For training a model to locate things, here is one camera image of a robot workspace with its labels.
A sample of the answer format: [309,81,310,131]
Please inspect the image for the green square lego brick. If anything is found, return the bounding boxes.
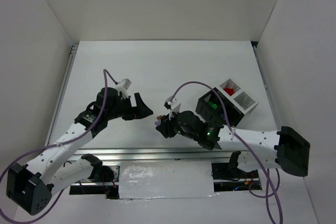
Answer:
[208,101,218,110]

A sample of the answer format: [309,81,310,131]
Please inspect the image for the red green half-round lego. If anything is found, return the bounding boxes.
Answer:
[224,88,235,96]

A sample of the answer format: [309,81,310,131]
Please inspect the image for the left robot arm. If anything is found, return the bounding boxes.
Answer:
[6,88,153,216]

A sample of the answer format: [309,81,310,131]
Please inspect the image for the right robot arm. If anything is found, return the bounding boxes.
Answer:
[155,111,310,177]

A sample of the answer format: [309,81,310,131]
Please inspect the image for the black compartment container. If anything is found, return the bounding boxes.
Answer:
[195,79,258,127]

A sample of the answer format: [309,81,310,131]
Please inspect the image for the white taped cover sheet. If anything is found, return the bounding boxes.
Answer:
[119,161,214,199]

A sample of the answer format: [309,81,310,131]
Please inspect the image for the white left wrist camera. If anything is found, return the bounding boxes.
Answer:
[115,79,132,97]

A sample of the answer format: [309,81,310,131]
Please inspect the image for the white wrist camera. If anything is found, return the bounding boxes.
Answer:
[164,97,181,120]
[115,79,132,97]

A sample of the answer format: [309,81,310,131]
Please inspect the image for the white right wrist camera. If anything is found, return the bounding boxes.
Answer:
[164,97,181,120]

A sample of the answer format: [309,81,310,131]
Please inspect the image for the aluminium front rail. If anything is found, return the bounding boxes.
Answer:
[69,147,234,162]

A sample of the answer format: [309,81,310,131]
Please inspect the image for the aluminium right rail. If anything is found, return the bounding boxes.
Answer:
[250,41,281,130]

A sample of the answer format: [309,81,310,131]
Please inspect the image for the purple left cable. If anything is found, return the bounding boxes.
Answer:
[0,69,119,223]

